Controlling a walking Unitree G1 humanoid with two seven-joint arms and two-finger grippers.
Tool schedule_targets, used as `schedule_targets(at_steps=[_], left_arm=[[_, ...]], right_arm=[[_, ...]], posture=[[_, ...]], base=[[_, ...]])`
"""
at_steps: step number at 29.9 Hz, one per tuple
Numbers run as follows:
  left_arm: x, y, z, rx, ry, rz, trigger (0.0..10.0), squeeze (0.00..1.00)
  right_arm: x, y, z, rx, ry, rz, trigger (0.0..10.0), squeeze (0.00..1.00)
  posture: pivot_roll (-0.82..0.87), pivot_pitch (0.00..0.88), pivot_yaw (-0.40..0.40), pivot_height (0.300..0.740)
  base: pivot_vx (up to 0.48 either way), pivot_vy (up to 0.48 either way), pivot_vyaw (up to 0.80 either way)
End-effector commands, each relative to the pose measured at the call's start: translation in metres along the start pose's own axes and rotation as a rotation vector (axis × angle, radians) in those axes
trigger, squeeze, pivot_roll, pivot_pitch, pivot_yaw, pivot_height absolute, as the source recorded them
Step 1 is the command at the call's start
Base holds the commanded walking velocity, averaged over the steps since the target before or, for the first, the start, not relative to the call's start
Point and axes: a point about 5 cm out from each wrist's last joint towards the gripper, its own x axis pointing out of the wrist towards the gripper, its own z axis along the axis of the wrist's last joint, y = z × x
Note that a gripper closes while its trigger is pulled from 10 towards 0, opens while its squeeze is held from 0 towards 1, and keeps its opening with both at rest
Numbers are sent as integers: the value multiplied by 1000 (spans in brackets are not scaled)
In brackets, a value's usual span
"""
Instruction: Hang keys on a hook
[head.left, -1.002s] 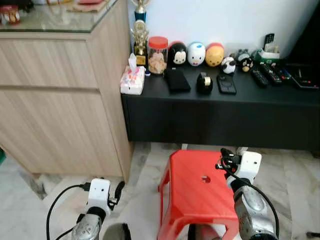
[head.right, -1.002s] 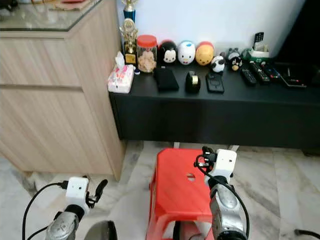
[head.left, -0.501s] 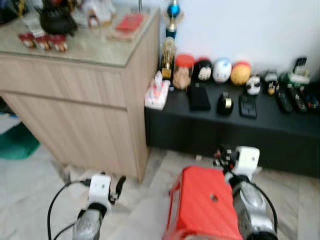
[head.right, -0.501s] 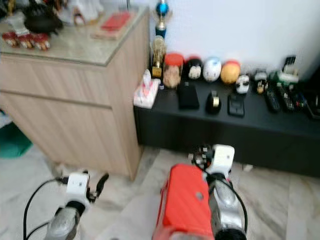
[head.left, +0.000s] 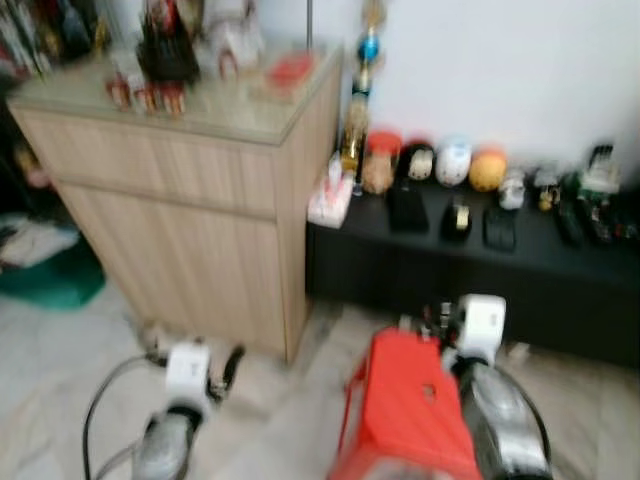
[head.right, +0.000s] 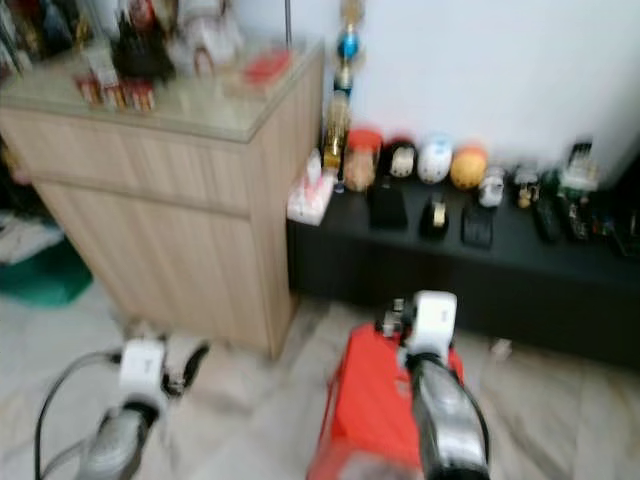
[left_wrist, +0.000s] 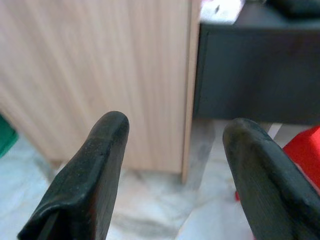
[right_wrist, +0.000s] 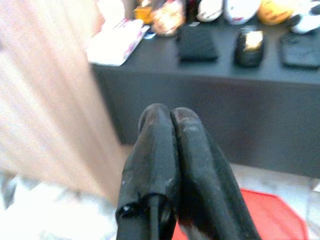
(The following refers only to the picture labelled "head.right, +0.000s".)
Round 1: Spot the orange round figurine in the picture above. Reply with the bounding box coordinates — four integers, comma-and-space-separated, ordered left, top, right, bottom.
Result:
450, 145, 489, 191

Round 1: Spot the small white figurine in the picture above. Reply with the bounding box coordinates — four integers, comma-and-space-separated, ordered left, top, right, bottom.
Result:
480, 166, 507, 208

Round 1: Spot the jar with red lid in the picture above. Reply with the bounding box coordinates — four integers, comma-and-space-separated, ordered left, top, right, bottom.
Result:
343, 128, 383, 193

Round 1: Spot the light wooden cabinet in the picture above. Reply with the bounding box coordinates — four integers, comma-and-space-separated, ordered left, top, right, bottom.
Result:
0, 45, 326, 359

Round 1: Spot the white round figurine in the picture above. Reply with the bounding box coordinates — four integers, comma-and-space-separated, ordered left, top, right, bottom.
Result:
418, 135, 455, 185

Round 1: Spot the teal green plastic tub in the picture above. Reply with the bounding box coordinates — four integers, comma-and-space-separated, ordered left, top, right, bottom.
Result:
0, 238, 93, 307

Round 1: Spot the small red box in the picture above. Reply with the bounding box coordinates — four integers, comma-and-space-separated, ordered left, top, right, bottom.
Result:
243, 48, 296, 91

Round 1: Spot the black and gold small case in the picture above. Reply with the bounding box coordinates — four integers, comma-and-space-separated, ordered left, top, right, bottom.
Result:
420, 196, 452, 239

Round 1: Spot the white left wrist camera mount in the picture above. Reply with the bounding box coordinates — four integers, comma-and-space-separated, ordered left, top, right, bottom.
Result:
118, 338, 169, 406

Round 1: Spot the pink white tissue box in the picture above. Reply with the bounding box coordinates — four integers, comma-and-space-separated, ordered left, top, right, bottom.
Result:
287, 155, 336, 225

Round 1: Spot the dark tall figurine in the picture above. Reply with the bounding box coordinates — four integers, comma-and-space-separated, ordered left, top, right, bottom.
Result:
115, 0, 181, 86

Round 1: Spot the black low cabinet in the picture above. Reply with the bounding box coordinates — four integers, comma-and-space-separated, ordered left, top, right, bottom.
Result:
285, 185, 640, 366

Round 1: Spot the white seated figurine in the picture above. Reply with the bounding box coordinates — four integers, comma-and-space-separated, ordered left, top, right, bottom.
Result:
180, 0, 246, 76

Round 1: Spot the black square pouch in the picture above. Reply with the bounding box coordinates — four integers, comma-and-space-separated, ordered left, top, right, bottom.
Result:
368, 182, 408, 231

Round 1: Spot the blue and gold trophy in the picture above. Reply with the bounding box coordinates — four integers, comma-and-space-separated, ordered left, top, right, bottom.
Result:
322, 0, 366, 171

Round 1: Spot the red plastic stool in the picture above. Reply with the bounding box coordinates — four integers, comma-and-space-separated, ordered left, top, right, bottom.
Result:
305, 322, 466, 480

